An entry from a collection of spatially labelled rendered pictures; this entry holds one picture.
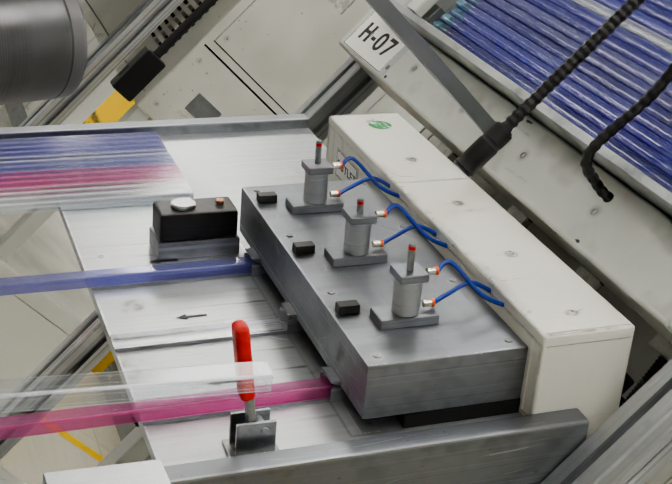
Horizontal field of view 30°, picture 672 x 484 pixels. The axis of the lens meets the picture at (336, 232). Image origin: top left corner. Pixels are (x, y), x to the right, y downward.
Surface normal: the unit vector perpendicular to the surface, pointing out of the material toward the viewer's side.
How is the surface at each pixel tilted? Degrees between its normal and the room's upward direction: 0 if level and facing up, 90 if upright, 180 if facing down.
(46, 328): 90
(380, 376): 90
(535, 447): 90
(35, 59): 76
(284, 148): 45
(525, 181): 90
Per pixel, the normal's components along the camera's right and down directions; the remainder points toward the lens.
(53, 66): 0.63, 0.48
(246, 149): 0.07, -0.90
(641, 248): -0.62, -0.58
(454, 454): 0.34, 0.42
